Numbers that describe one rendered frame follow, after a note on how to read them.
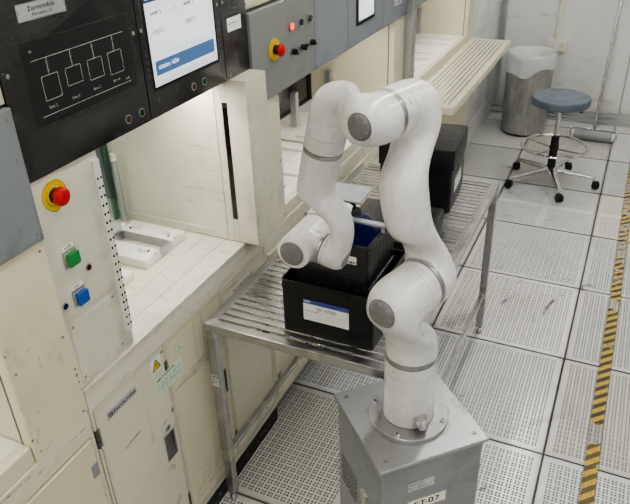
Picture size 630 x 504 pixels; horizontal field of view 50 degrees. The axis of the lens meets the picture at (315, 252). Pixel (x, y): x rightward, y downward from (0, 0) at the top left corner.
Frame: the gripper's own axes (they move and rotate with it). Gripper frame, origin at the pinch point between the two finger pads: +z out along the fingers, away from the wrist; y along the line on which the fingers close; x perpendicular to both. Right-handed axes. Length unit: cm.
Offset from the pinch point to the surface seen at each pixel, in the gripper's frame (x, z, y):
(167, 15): 49, -16, -38
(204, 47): 38, -2, -39
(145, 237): -24, -3, -69
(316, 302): -25.4, -14.1, -2.8
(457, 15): -11, 304, -50
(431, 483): -47, -43, 40
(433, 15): -12, 304, -66
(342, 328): -32.0, -14.1, 4.8
